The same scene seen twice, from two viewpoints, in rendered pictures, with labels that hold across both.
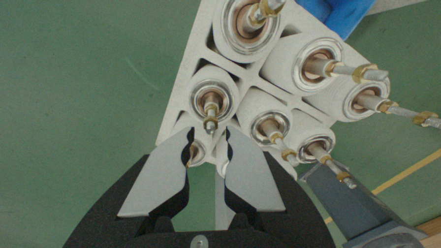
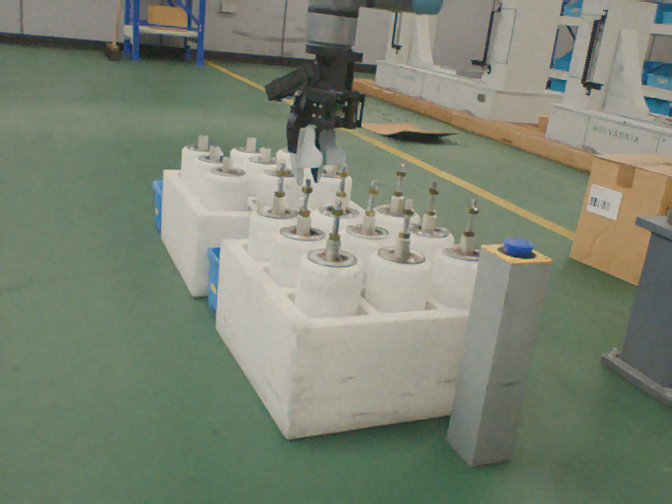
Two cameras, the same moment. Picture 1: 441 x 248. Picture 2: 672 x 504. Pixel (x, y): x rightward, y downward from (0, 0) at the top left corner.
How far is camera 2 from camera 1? 1.20 m
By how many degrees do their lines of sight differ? 89
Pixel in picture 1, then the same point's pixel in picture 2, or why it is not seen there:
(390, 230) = (646, 220)
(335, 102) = (383, 219)
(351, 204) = (653, 276)
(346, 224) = not seen: outside the picture
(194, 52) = (254, 265)
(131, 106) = (188, 467)
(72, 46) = (32, 437)
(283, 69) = (324, 220)
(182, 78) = (261, 277)
